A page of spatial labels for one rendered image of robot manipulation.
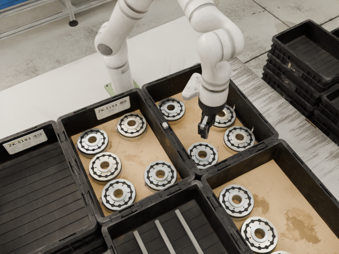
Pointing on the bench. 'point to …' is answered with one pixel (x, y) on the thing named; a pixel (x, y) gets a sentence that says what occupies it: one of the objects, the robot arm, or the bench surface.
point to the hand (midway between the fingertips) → (208, 127)
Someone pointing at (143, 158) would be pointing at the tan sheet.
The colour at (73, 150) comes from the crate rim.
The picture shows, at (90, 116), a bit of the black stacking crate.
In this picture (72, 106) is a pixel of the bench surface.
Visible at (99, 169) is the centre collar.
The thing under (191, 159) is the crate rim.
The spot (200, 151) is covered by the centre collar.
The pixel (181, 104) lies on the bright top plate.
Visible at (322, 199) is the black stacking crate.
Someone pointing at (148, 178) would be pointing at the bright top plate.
